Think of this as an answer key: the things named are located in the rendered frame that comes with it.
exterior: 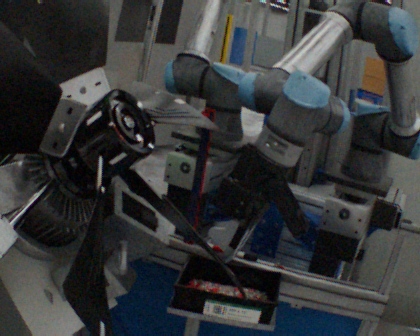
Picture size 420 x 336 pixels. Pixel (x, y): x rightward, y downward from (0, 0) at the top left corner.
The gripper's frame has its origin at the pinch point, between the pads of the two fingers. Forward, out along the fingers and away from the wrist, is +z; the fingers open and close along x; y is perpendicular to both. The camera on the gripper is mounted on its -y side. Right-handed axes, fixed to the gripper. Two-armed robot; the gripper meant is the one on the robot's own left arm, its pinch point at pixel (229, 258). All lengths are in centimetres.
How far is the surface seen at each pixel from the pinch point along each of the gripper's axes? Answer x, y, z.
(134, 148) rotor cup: 18.5, 17.0, -15.9
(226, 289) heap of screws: -16.5, -0.8, 15.9
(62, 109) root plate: 25.0, 28.1, -17.3
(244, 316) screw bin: -6.5, -8.4, 13.6
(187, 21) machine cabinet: -425, 223, 16
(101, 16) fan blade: 7, 40, -29
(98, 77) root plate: 12.6, 31.6, -20.3
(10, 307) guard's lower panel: -30, 65, 93
